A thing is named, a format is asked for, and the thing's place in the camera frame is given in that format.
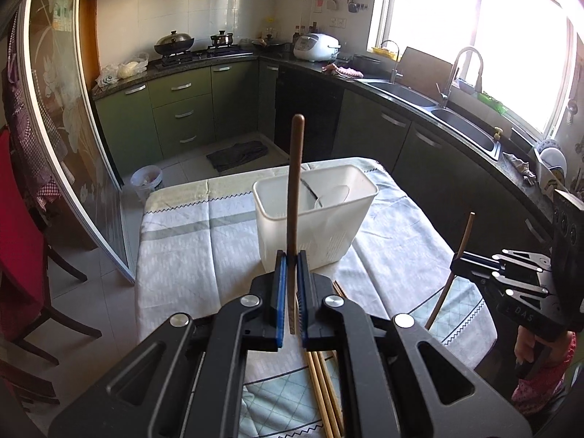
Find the red chair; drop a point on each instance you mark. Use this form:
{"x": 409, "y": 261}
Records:
{"x": 25, "y": 287}

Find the pink cloth on counter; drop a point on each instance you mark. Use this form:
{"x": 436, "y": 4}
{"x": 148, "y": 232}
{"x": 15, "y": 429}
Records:
{"x": 342, "y": 72}

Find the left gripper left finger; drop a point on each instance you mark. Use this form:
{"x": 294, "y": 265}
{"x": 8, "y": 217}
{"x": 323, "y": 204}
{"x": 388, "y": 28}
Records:
{"x": 255, "y": 321}

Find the right hand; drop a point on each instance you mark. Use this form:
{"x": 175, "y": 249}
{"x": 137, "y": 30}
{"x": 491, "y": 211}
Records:
{"x": 527, "y": 349}

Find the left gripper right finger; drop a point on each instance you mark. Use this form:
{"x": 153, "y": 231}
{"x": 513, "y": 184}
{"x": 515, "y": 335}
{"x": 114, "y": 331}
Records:
{"x": 327, "y": 320}

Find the white plastic bag on counter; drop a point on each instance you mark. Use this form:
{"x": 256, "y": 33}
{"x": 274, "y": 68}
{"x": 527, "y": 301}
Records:
{"x": 113, "y": 73}

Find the dark wooden utensil handle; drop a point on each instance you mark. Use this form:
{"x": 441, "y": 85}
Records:
{"x": 296, "y": 149}

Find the dish rack with plates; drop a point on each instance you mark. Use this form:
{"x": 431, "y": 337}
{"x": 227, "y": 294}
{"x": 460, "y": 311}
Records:
{"x": 550, "y": 167}

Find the double steel sink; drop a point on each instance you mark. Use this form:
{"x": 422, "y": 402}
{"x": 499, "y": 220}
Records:
{"x": 487, "y": 143}

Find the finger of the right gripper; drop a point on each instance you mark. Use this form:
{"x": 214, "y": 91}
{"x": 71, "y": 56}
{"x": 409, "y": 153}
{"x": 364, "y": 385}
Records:
{"x": 476, "y": 259}
{"x": 481, "y": 276}

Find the white spoon in holder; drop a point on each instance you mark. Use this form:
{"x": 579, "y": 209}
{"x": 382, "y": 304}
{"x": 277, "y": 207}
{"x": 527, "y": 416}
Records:
{"x": 334, "y": 196}

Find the black pot on counter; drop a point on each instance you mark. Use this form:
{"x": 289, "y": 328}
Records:
{"x": 366, "y": 64}

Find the white rice cooker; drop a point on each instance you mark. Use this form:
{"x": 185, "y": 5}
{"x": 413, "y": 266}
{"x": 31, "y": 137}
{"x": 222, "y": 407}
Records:
{"x": 316, "y": 47}

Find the small chrome faucet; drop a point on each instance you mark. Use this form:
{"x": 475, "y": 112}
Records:
{"x": 391, "y": 50}

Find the green base cabinets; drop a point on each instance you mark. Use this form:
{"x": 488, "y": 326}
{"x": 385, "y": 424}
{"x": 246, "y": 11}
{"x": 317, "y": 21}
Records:
{"x": 162, "y": 114}

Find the dark floor mat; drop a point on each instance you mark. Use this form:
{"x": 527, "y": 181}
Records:
{"x": 237, "y": 155}

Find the white plastic utensil holder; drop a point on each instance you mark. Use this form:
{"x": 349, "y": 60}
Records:
{"x": 325, "y": 234}

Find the pink patterned right sleeve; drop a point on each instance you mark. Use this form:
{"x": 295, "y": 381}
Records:
{"x": 532, "y": 395}

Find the steel pot with lid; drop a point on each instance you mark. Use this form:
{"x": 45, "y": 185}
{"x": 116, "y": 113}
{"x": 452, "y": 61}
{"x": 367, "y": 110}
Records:
{"x": 222, "y": 39}

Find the gas stove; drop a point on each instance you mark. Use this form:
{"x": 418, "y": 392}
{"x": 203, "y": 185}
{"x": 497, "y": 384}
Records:
{"x": 187, "y": 57}

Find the white trash bin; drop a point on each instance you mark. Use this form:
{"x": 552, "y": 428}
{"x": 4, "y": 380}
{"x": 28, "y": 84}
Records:
{"x": 146, "y": 180}

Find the wooden cutting board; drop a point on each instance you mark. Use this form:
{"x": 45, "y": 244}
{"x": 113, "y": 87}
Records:
{"x": 423, "y": 73}

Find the glass sliding door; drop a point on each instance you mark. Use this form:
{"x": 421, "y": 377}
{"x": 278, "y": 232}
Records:
{"x": 51, "y": 70}

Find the checked white tablecloth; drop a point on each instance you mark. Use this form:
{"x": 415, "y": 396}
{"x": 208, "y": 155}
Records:
{"x": 199, "y": 250}

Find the black wok with lid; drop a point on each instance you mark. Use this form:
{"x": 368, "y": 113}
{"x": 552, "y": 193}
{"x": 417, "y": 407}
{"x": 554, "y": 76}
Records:
{"x": 174, "y": 43}

